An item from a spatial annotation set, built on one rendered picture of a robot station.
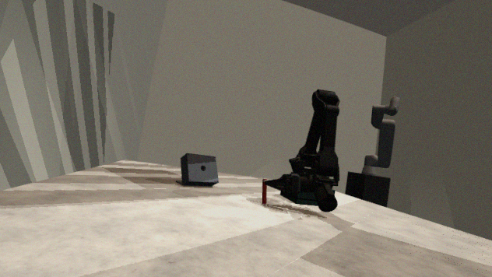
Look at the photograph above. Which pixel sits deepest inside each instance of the dark red peg with white band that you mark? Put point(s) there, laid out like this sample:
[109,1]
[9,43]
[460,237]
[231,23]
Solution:
[264,191]

